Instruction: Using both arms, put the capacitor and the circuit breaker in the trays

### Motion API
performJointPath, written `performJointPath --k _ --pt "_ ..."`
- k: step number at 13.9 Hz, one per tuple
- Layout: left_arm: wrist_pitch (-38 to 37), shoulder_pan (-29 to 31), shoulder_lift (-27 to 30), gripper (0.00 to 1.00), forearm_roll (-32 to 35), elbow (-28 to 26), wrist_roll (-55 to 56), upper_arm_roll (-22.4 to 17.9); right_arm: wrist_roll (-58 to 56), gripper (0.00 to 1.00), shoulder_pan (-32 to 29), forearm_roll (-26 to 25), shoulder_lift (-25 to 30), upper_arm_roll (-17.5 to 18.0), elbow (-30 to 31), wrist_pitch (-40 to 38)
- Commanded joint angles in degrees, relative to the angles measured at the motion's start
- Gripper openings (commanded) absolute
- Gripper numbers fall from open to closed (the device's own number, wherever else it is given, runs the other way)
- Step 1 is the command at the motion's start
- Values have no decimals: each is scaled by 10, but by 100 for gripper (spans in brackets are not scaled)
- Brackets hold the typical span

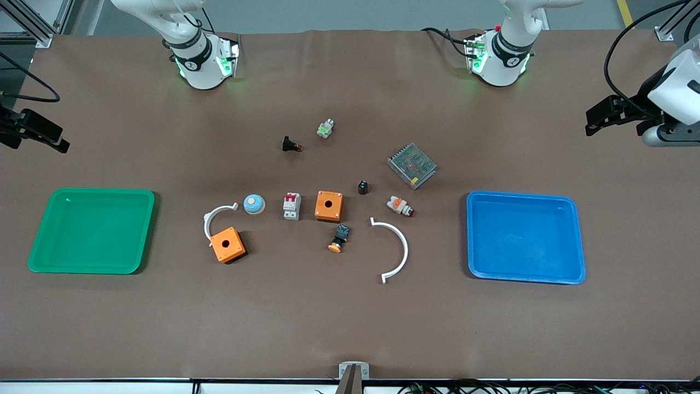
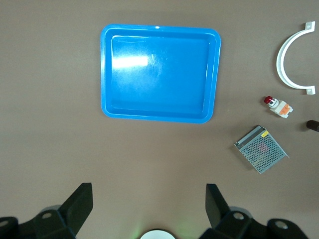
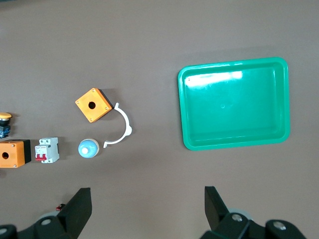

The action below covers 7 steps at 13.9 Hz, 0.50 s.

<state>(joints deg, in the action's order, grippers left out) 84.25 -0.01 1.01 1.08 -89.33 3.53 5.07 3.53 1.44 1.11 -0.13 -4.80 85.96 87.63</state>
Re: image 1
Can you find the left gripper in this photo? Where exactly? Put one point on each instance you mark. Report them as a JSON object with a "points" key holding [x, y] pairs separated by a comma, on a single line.
{"points": [[641, 102]]}

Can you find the white red circuit breaker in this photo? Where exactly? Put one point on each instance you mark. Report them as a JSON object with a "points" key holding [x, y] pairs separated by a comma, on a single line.
{"points": [[292, 207]]}

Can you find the small black capacitor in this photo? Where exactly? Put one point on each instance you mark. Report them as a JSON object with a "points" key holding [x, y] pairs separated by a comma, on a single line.
{"points": [[363, 187]]}

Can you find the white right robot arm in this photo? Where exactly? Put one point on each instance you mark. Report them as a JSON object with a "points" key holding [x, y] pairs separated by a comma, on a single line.
{"points": [[199, 71]]}

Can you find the green plastic tray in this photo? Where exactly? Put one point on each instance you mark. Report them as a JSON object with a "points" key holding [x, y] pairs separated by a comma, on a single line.
{"points": [[90, 232]]}

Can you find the blue plastic tray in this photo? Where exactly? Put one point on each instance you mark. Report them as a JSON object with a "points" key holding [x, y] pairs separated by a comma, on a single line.
{"points": [[525, 238]]}

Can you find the orange box with hole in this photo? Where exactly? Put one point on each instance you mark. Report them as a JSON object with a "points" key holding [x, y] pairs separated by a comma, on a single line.
{"points": [[329, 206], [228, 245]]}

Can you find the blue white dome button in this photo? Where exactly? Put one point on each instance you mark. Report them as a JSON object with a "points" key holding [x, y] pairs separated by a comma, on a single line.
{"points": [[254, 204]]}

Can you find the silver mesh power supply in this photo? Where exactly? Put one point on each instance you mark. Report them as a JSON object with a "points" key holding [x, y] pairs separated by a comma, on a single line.
{"points": [[412, 166]]}

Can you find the black red indicator light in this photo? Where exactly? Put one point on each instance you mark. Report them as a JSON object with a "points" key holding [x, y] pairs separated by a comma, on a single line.
{"points": [[289, 144]]}

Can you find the green white push button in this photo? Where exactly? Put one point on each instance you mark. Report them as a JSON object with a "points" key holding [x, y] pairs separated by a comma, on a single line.
{"points": [[325, 129]]}

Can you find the black orange push button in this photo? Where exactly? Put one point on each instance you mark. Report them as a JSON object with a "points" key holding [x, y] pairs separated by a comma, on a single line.
{"points": [[340, 236]]}

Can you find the aluminium frame profile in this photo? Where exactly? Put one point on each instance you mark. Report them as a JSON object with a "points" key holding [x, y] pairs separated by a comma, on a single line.
{"points": [[33, 27], [670, 27]]}

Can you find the small white curved bracket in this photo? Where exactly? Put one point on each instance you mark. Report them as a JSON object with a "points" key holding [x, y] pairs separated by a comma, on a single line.
{"points": [[208, 221]]}

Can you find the orange white red switch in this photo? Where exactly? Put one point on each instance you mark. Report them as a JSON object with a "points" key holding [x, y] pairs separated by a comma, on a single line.
{"points": [[398, 205]]}

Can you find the large white curved bracket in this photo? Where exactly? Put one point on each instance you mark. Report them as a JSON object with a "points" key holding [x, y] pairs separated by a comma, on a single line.
{"points": [[404, 249]]}

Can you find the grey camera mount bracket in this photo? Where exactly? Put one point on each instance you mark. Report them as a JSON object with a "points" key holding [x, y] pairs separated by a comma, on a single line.
{"points": [[353, 372]]}

